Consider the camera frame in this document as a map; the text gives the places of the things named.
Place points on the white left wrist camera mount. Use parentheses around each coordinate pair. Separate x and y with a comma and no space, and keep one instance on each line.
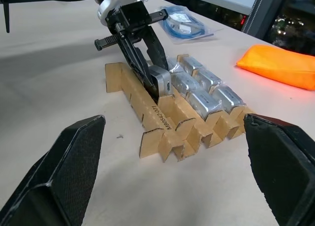
(110,4)

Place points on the black stitched-edge post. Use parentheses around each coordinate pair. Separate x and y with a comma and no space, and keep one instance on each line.
(265,11)

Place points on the bare silver camera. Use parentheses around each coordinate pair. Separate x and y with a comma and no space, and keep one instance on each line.
(161,82)

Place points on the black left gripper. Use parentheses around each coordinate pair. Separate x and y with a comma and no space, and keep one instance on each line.
(133,16)

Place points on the brown cardboard divider tray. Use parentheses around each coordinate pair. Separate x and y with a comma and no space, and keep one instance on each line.
(169,132)

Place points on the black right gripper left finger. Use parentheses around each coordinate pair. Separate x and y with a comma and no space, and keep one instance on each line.
(61,176)

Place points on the orange fabric pouch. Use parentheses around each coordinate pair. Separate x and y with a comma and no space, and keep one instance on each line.
(275,64)

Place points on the silver camera in plastic wrap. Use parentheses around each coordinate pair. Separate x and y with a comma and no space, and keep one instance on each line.
(230,99)
(204,104)
(176,64)
(183,83)
(208,79)
(193,63)

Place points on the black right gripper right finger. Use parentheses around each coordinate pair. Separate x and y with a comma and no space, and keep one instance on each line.
(283,167)

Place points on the black tapered strut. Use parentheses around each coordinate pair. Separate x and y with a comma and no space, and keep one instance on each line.
(7,16)

